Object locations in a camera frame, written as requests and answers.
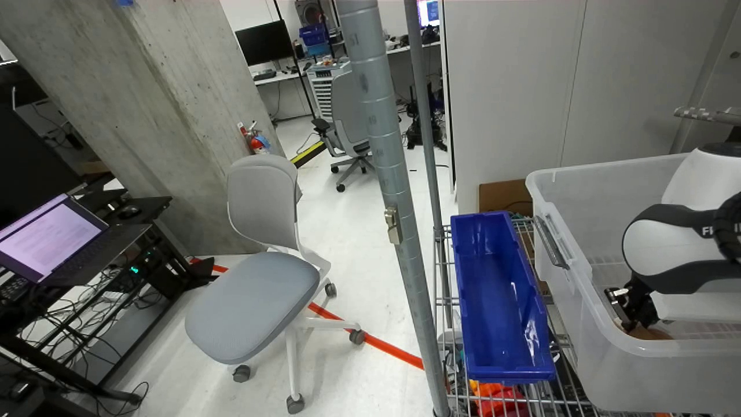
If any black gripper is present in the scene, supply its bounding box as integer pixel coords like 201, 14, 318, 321
604, 281, 661, 331

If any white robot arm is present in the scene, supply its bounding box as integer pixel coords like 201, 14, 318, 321
608, 145, 741, 331

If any clear plastic storage bin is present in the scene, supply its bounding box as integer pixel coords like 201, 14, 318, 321
527, 150, 741, 415

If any blue plastic tray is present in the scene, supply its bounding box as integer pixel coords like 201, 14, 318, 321
452, 211, 556, 384

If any brown cardboard box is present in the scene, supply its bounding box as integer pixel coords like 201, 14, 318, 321
479, 178, 532, 216

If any red item lower shelf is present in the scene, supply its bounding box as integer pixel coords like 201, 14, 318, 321
471, 381, 530, 417

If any grey storage cabinet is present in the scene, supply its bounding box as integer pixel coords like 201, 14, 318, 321
442, 0, 741, 211

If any grey rolling office chair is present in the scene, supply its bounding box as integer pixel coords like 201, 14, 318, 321
311, 69, 373, 193

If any white mesh office chair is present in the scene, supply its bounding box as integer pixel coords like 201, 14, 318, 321
186, 154, 338, 415

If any grey metal pole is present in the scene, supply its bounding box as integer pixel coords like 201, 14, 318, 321
338, 0, 452, 417

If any red fire extinguisher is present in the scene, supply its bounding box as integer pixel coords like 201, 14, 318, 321
238, 124, 272, 156

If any black computer desk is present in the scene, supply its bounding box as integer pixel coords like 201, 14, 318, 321
0, 193, 188, 405

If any computer monitor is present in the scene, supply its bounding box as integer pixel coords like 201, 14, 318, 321
0, 196, 107, 284

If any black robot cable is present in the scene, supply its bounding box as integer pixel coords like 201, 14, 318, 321
619, 193, 741, 298

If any metal wire rack cart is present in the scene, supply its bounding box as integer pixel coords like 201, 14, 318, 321
433, 216, 741, 417

